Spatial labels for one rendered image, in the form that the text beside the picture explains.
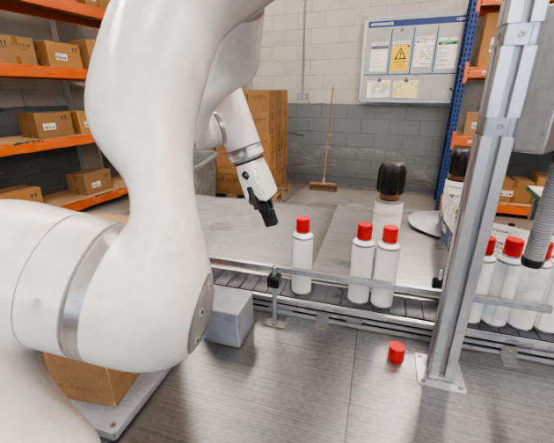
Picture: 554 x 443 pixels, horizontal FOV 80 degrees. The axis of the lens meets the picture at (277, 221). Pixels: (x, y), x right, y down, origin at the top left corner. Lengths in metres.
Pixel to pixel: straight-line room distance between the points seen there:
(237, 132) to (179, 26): 0.46
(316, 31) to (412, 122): 1.87
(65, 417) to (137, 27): 0.32
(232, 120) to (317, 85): 4.60
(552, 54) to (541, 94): 0.05
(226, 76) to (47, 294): 0.51
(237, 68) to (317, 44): 4.73
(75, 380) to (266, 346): 0.37
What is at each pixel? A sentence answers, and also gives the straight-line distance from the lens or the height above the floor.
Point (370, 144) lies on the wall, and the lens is 5.22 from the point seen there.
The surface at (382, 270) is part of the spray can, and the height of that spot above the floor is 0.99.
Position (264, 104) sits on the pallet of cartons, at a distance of 4.05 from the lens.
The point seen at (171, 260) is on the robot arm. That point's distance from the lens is 0.26.
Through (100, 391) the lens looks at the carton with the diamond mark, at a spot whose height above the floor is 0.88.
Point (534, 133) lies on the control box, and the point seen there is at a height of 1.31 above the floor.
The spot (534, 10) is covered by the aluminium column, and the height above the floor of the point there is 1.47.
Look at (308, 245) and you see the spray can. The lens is 0.81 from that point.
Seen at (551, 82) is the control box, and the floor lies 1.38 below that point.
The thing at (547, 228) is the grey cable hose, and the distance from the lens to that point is 0.73.
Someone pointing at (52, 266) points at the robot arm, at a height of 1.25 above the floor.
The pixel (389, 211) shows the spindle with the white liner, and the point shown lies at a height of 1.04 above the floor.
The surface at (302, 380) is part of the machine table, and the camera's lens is 0.74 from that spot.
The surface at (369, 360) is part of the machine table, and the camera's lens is 0.80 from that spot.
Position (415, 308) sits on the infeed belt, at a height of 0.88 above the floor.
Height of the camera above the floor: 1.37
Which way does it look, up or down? 21 degrees down
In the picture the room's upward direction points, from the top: straight up
